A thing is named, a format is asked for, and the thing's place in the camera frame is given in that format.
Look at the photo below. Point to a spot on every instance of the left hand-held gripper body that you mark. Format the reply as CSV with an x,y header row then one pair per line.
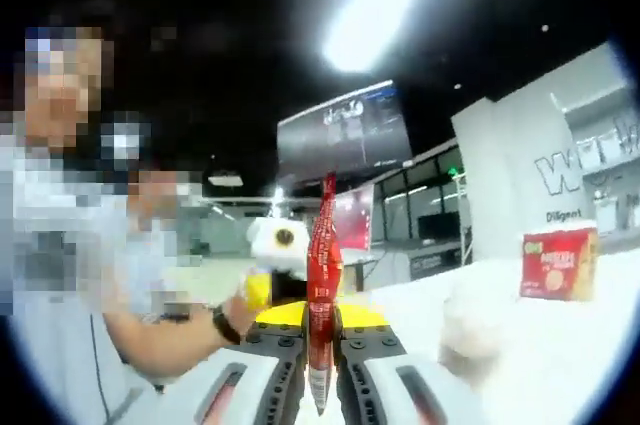
x,y
280,252

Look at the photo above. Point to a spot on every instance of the ceiling light strip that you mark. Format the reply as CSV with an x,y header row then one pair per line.
x,y
380,10

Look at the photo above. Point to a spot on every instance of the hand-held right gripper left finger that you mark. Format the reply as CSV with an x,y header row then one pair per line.
x,y
235,385

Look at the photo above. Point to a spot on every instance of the large dark monitor screen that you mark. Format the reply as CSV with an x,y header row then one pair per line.
x,y
345,135

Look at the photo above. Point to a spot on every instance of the grey metal shelf rack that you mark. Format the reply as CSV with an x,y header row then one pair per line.
x,y
595,110

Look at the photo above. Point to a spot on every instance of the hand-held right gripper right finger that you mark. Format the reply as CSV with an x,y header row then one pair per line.
x,y
415,390

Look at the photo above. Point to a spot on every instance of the person's left hand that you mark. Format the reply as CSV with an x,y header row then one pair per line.
x,y
242,317

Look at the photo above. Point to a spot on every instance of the row of white storage bins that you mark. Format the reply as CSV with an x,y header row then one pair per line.
x,y
607,215

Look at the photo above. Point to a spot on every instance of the red coffee pouch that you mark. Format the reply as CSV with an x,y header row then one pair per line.
x,y
322,255

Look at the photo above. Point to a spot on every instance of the red coffee box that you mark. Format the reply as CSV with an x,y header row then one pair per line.
x,y
555,265

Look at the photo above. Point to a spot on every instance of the black wristwatch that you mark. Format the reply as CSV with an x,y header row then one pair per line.
x,y
225,327

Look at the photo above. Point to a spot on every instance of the laptop with red screen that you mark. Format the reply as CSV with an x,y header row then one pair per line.
x,y
355,220

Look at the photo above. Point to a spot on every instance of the black cabinet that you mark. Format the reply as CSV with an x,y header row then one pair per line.
x,y
435,262

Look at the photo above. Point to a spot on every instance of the black flat screen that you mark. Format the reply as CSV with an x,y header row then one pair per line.
x,y
439,226

